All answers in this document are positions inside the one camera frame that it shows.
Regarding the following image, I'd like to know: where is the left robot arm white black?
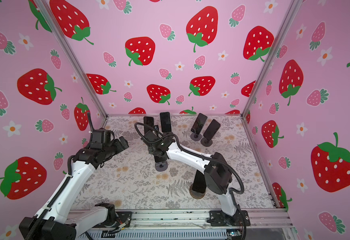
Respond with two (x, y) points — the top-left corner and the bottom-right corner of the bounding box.
(19, 128), (129, 240)

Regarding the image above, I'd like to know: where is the grey stand wooden base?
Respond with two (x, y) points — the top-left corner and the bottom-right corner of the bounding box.
(189, 184), (206, 200)

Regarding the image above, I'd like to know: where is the black smartphone front stand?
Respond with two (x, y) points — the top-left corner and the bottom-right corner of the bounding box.
(191, 171), (207, 195)

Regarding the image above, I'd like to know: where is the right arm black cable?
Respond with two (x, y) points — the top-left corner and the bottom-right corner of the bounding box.
(134, 122), (245, 195)

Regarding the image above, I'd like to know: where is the grey phone stand front left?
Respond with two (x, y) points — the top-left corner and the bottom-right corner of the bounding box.
(155, 161), (168, 172)

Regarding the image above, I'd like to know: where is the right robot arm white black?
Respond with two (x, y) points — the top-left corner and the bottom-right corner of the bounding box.
(141, 131), (246, 226)

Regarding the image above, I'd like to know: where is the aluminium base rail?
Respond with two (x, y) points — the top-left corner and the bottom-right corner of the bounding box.
(47, 208), (296, 240)

